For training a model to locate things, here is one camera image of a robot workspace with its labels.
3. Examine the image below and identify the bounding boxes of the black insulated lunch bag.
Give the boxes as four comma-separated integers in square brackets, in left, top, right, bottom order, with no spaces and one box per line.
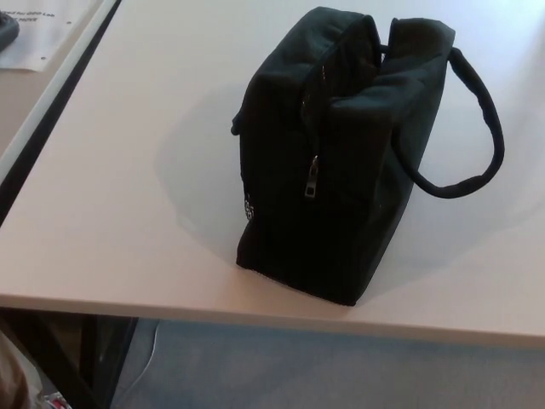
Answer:
[231,6,507,307]

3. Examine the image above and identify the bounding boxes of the white printed paper sheet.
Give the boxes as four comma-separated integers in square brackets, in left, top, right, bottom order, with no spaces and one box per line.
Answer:
[0,0,103,73]

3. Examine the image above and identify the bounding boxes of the red and white item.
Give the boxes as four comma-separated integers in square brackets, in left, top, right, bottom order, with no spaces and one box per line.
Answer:
[42,390,72,409]

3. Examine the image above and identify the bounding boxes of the brown cloth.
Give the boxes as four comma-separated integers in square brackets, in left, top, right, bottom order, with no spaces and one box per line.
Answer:
[0,328,56,409]

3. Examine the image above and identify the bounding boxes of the dark grey object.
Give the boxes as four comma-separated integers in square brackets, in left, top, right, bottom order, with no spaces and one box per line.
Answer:
[0,11,20,55]

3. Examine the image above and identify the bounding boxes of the white floor cable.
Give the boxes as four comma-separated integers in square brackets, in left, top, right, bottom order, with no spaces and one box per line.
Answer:
[122,320,161,400]

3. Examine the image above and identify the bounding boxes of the black table frame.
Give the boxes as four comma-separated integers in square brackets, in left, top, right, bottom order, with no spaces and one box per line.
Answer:
[0,306,140,409]

